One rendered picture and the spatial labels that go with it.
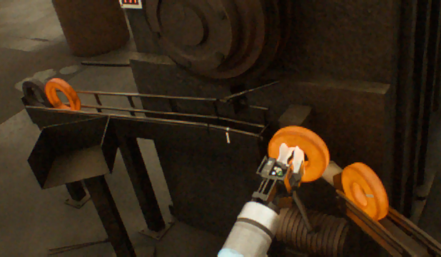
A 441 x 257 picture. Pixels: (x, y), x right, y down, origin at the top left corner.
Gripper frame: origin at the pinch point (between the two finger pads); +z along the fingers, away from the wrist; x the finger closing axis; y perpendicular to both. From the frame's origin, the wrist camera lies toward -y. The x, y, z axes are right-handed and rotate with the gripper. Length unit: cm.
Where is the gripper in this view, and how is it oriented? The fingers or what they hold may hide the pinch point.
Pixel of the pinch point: (297, 148)
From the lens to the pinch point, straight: 118.1
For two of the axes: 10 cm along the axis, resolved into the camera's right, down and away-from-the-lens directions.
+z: 4.5, -7.5, 4.8
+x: -8.5, -1.9, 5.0
